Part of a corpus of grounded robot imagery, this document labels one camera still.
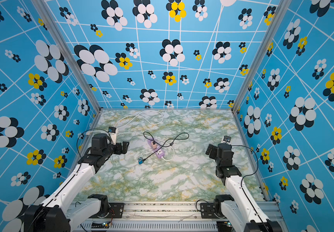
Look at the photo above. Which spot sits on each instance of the blue mp3 player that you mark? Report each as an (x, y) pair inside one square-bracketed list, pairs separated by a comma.
[(140, 160)]

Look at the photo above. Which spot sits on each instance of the left green circuit board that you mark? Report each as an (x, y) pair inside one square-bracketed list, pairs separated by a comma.
[(101, 225)]

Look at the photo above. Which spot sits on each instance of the purple power strip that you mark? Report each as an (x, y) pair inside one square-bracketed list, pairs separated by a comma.
[(158, 151)]

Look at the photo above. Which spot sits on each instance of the aluminium front rail frame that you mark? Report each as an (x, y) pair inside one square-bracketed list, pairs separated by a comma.
[(169, 211)]

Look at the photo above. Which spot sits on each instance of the left aluminium corner post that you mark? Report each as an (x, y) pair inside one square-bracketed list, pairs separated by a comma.
[(54, 31)]

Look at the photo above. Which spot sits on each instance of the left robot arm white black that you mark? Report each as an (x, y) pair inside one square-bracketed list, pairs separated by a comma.
[(53, 214)]

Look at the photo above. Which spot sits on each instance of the green circuit board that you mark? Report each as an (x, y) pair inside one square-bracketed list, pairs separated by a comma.
[(224, 226), (101, 225)]

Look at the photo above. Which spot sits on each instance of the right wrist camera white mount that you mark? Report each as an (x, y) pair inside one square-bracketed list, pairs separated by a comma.
[(226, 139)]

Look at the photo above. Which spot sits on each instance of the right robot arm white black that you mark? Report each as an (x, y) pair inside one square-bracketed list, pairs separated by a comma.
[(239, 206)]

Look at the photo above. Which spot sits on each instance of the right green circuit board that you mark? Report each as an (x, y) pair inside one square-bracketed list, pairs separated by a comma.
[(224, 226)]

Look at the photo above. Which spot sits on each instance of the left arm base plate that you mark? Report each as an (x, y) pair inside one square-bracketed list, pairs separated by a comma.
[(115, 210)]

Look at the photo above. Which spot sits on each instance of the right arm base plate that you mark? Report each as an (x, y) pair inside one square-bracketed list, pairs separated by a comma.
[(210, 211)]

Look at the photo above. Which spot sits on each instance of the pink usb charger cube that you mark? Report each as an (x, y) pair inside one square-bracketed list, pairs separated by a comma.
[(154, 144)]

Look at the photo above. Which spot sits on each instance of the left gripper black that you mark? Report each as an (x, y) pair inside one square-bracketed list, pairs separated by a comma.
[(125, 147)]

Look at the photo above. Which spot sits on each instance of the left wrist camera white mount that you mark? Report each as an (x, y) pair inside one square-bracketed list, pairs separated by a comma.
[(112, 131)]

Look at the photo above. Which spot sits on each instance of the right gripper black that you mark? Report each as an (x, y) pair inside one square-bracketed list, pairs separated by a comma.
[(215, 150)]

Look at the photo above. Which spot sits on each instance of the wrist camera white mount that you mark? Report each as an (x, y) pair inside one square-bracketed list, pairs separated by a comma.
[(112, 131), (226, 139)]

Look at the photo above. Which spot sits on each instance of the aluminium corner post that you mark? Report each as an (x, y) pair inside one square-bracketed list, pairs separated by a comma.
[(54, 31), (260, 54)]

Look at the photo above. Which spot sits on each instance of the right aluminium corner post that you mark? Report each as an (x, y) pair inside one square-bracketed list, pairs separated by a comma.
[(260, 54)]

